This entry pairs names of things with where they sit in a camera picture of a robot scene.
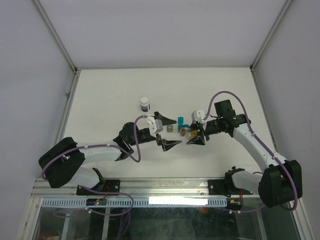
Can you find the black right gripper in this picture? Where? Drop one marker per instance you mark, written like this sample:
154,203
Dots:
200,139

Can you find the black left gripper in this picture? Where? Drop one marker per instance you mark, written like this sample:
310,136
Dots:
166,144

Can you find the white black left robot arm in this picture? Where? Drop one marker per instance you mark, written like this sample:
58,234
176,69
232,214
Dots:
65,162

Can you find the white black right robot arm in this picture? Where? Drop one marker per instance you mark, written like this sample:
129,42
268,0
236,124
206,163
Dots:
280,180

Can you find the clear Wed pill box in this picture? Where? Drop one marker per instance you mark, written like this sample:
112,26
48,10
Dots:
175,129

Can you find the teal Mon pill box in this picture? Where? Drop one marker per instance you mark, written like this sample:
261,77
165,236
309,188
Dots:
180,126

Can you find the teal Wed pill box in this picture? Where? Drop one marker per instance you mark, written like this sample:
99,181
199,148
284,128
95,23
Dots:
180,120

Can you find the white capped dark pill bottle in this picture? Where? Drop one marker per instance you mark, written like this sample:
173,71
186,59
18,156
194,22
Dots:
145,104

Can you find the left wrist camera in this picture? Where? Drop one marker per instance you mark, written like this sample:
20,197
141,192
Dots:
155,125

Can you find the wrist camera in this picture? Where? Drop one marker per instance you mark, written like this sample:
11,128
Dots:
155,125
198,116

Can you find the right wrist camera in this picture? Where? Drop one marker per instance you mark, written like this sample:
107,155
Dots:
198,116

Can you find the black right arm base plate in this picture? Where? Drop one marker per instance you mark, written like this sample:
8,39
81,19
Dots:
225,188

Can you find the aluminium mounting rail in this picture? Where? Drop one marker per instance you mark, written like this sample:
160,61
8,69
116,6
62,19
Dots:
136,187

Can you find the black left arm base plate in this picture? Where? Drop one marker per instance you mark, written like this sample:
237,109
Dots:
107,187

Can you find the grey slotted cable duct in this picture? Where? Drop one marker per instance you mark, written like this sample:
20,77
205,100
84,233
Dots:
142,202

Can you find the right aluminium frame post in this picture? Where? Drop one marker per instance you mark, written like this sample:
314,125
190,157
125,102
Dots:
274,27

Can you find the aluminium frame post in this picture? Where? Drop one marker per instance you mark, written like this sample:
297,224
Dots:
54,34
274,27

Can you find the left aluminium frame post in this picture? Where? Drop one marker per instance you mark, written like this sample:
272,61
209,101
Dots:
54,34

